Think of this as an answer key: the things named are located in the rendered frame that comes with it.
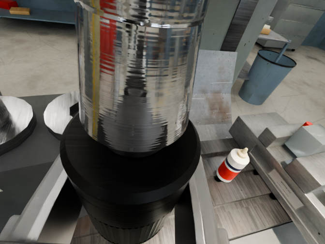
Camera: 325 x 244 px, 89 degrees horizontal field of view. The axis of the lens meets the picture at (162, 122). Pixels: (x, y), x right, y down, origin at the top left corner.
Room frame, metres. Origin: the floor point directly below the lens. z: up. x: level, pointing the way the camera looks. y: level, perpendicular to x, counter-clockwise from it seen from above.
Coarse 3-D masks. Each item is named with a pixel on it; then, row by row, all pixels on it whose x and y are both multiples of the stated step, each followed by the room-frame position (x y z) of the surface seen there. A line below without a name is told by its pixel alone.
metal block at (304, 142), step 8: (304, 128) 0.29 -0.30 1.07; (312, 128) 0.30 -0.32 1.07; (320, 128) 0.31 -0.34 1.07; (296, 136) 0.29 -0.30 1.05; (304, 136) 0.28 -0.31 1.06; (312, 136) 0.28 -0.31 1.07; (320, 136) 0.28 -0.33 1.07; (288, 144) 0.29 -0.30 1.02; (296, 144) 0.28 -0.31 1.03; (304, 144) 0.27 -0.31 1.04; (312, 144) 0.26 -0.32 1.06; (320, 144) 0.26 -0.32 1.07; (296, 152) 0.27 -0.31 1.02; (304, 152) 0.26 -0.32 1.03; (312, 152) 0.25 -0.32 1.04; (320, 152) 0.27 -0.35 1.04
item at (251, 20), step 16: (224, 0) 0.59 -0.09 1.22; (240, 0) 0.60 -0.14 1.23; (256, 0) 0.62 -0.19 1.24; (272, 0) 0.65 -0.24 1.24; (208, 16) 0.58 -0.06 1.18; (224, 16) 0.60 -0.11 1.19; (240, 16) 0.61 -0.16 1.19; (256, 16) 0.64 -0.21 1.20; (208, 32) 0.58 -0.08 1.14; (224, 32) 0.61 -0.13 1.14; (240, 32) 0.62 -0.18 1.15; (256, 32) 0.65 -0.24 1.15; (208, 48) 0.59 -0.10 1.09; (224, 48) 0.61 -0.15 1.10; (240, 48) 0.64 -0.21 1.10; (240, 64) 0.65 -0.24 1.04
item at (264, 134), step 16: (272, 112) 0.44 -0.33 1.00; (240, 128) 0.36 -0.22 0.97; (256, 128) 0.35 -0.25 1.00; (272, 128) 0.31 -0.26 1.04; (288, 128) 0.33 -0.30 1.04; (240, 144) 0.33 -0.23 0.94; (256, 144) 0.30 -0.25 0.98; (272, 144) 0.29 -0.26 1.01; (256, 160) 0.28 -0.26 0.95; (272, 160) 0.26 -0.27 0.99; (288, 160) 0.26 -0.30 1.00; (272, 176) 0.24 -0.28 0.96; (288, 176) 0.22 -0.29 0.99; (272, 192) 0.21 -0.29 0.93; (288, 192) 0.20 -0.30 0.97; (320, 192) 0.19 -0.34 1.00; (288, 208) 0.17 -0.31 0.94; (304, 208) 0.17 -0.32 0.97; (320, 208) 0.16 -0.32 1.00; (304, 224) 0.15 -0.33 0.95; (320, 224) 0.14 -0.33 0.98; (320, 240) 0.12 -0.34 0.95
